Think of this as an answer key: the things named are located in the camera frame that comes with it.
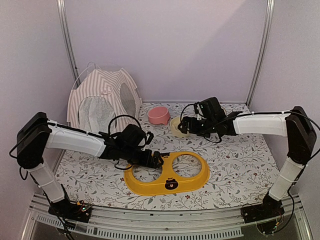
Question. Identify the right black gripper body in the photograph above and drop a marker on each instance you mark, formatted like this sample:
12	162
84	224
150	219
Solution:
203	130

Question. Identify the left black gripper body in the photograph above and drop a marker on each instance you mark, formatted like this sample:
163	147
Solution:
130	155

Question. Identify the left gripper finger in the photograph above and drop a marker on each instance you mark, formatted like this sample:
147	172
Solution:
157	158
156	165

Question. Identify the yellow bowl stand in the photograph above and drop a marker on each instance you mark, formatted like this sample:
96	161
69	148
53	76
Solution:
169	182

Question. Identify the pink pet bowl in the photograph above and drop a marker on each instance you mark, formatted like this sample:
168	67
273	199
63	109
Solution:
159	115

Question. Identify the pink striped pet tent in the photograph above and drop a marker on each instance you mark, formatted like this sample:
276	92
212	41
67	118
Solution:
100	97

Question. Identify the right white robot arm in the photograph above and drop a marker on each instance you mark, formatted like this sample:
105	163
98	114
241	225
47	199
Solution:
293	127

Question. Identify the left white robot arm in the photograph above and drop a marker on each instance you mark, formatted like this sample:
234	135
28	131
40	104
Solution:
41	134

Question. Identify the floral table mat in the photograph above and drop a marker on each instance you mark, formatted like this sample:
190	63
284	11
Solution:
242	170

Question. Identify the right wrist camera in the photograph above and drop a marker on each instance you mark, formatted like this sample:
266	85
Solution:
198	111

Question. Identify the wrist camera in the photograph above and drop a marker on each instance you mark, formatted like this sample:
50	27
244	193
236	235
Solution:
148	137
198	111

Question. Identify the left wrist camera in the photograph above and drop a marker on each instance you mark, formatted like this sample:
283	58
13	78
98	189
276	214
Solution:
148	137

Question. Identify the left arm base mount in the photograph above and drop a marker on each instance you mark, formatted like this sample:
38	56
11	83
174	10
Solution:
66	209

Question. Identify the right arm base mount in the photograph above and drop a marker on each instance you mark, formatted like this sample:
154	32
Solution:
269	208

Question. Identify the right aluminium frame post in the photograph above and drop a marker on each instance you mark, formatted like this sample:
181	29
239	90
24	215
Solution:
270	4

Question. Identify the front aluminium rail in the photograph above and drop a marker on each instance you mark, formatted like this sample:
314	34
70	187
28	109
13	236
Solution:
108	223

